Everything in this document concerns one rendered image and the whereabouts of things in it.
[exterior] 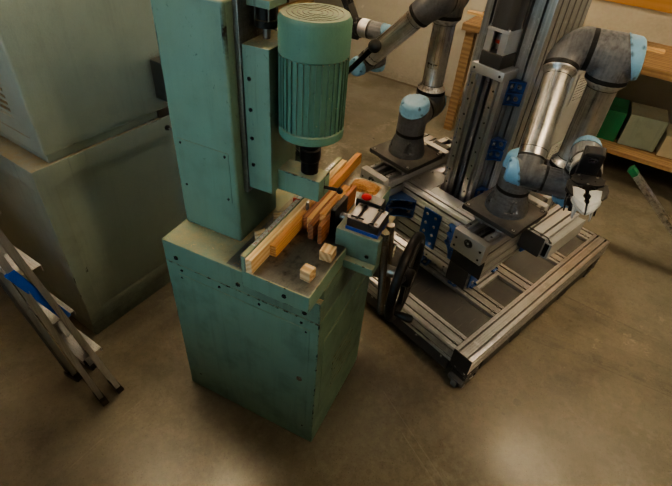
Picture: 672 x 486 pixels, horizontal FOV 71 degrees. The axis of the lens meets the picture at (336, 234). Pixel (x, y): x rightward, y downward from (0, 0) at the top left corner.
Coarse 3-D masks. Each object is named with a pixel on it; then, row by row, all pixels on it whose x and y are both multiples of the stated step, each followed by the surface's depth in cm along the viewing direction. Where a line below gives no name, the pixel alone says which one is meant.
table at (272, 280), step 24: (360, 192) 161; (384, 192) 162; (312, 240) 140; (264, 264) 131; (288, 264) 132; (312, 264) 132; (336, 264) 135; (360, 264) 138; (264, 288) 129; (288, 288) 125; (312, 288) 125
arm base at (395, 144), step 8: (400, 136) 193; (408, 136) 191; (392, 144) 198; (400, 144) 194; (408, 144) 193; (416, 144) 194; (392, 152) 198; (400, 152) 195; (408, 152) 196; (416, 152) 195; (424, 152) 200
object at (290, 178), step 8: (288, 160) 142; (280, 168) 138; (288, 168) 138; (296, 168) 139; (280, 176) 139; (288, 176) 138; (296, 176) 136; (304, 176) 136; (312, 176) 136; (320, 176) 136; (328, 176) 139; (280, 184) 141; (288, 184) 139; (296, 184) 138; (304, 184) 137; (312, 184) 135; (320, 184) 135; (328, 184) 141; (296, 192) 140; (304, 192) 138; (312, 192) 137; (320, 192) 137
